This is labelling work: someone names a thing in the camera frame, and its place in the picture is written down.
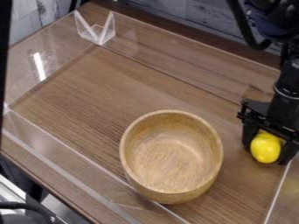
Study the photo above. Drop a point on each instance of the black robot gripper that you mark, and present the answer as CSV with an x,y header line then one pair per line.
x,y
282,126

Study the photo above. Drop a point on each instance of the yellow lemon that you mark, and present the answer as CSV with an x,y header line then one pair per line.
x,y
266,147

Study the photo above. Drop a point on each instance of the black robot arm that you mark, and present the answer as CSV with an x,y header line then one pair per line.
x,y
270,22

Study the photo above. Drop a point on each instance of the brown wooden bowl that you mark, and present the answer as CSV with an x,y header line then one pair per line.
x,y
171,155

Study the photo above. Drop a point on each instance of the clear acrylic corner bracket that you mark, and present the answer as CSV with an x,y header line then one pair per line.
x,y
99,34

